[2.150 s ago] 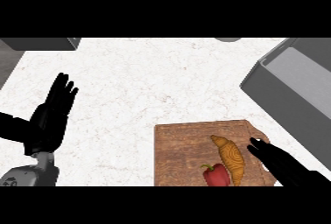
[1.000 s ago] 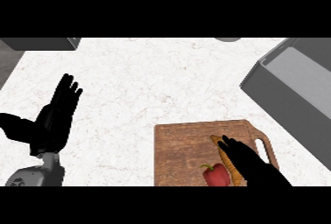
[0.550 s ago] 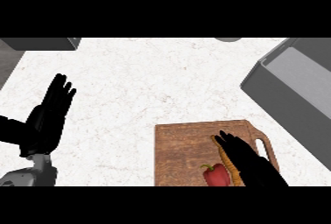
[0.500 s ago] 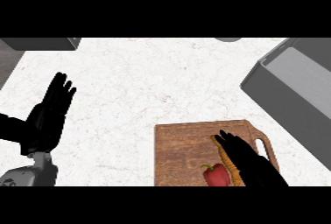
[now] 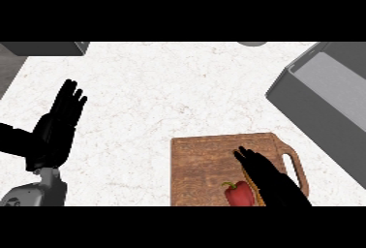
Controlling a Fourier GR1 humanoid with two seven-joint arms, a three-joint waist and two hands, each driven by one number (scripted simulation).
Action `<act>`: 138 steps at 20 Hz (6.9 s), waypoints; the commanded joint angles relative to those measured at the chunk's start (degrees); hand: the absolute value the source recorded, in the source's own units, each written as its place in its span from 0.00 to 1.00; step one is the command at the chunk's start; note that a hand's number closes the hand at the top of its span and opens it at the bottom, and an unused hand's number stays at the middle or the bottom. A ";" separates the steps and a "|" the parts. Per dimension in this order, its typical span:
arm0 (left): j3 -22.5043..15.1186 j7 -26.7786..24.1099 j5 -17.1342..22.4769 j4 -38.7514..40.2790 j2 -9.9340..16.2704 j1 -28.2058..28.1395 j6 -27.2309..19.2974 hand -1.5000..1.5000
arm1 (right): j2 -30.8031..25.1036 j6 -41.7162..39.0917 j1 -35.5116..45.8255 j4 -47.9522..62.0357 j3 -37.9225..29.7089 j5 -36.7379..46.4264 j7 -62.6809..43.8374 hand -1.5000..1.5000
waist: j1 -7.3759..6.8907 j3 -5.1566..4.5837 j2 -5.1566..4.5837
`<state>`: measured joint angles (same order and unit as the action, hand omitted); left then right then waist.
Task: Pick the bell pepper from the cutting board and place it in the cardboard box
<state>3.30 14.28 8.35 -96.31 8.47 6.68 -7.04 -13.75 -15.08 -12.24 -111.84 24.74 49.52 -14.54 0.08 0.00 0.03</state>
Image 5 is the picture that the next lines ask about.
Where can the red bell pepper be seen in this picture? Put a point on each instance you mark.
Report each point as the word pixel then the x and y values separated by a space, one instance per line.
pixel 240 193

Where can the dark grey appliance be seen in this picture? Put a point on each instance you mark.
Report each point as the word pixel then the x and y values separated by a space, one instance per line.
pixel 48 47

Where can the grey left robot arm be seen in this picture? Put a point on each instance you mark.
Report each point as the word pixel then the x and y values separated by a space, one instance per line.
pixel 39 191

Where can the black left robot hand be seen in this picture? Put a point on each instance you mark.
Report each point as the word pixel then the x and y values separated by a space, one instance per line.
pixel 54 132

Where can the large grey box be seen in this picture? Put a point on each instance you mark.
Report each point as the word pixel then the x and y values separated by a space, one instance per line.
pixel 324 106

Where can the brown wooden cutting board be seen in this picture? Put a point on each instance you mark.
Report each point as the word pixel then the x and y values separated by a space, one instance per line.
pixel 206 168

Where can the small grey round object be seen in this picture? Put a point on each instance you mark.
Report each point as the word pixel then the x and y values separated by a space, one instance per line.
pixel 253 43

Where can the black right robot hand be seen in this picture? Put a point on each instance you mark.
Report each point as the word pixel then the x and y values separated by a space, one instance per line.
pixel 274 182

